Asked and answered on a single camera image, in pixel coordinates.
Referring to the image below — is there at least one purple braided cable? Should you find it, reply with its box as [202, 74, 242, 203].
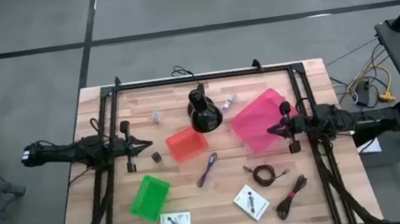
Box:
[192, 151, 222, 189]

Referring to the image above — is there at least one black desk lamp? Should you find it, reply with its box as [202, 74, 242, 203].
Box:
[184, 80, 225, 135]

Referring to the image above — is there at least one black lamp cord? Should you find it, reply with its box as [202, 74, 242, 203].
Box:
[170, 63, 197, 84]

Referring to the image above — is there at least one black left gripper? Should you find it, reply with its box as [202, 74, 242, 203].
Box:
[109, 117, 156, 176]

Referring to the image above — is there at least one yellow cable bundle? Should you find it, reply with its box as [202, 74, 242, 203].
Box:
[343, 61, 398, 108]

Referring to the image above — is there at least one white paper sheet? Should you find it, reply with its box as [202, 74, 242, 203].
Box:
[356, 137, 383, 156]

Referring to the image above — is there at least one orange plastic basket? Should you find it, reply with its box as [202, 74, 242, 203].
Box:
[164, 125, 211, 165]

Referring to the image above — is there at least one black cable with red tie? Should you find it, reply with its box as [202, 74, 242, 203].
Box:
[272, 173, 312, 222]

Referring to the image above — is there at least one dark cable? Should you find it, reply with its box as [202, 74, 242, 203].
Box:
[243, 159, 291, 191]

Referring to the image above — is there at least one pink plastic bin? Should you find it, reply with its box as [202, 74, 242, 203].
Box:
[227, 84, 303, 157]

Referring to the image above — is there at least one small clear white adapter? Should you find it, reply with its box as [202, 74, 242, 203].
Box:
[150, 109, 165, 124]

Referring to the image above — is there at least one black power brick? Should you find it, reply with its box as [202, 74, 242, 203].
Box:
[352, 79, 374, 107]

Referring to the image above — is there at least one green plastic basket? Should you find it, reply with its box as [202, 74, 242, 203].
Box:
[124, 172, 176, 224]

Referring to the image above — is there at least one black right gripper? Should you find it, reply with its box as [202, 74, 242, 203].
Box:
[263, 98, 310, 157]

